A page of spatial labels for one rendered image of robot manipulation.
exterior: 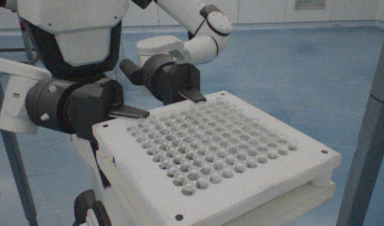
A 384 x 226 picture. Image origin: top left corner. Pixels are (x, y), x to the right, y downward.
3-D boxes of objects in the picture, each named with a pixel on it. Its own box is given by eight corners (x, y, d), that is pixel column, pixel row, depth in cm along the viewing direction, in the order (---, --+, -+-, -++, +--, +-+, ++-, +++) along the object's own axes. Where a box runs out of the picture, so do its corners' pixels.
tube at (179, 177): (188, 226, 39) (188, 176, 36) (179, 231, 39) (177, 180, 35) (183, 219, 40) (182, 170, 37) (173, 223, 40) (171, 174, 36)
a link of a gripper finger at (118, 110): (141, 123, 48) (107, 115, 51) (152, 115, 51) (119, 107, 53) (140, 113, 48) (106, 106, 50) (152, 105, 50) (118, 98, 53)
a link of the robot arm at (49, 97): (128, 71, 54) (72, 62, 58) (87, 91, 46) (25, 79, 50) (134, 138, 59) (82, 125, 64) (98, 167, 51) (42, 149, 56)
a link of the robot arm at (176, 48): (152, 86, 74) (191, 71, 83) (149, 46, 70) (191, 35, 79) (133, 80, 77) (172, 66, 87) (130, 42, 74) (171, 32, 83)
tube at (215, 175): (221, 224, 40) (223, 174, 36) (212, 228, 39) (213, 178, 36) (214, 217, 41) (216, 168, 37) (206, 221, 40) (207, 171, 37)
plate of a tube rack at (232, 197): (340, 167, 42) (344, 153, 42) (173, 251, 31) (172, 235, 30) (224, 99, 61) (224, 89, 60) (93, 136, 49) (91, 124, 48)
